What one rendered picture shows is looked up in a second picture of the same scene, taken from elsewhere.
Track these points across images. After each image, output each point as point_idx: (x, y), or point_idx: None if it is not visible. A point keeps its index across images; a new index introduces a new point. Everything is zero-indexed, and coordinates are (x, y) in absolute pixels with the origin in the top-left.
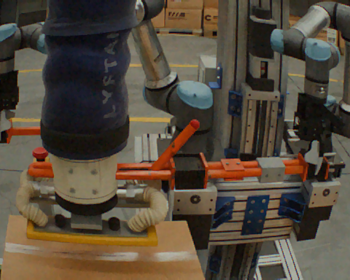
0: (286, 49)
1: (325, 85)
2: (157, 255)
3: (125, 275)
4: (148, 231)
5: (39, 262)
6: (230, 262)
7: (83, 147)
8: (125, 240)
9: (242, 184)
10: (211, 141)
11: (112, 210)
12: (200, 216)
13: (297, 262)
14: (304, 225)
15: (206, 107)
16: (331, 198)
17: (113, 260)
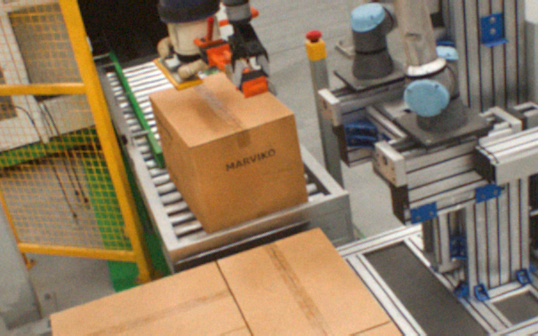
0: None
1: (227, 8)
2: (233, 118)
3: (198, 117)
4: (186, 81)
5: (188, 94)
6: (427, 225)
7: (159, 12)
8: (171, 80)
9: (379, 117)
10: (371, 65)
11: None
12: (340, 127)
13: None
14: (392, 196)
15: (358, 30)
16: (390, 173)
17: (214, 109)
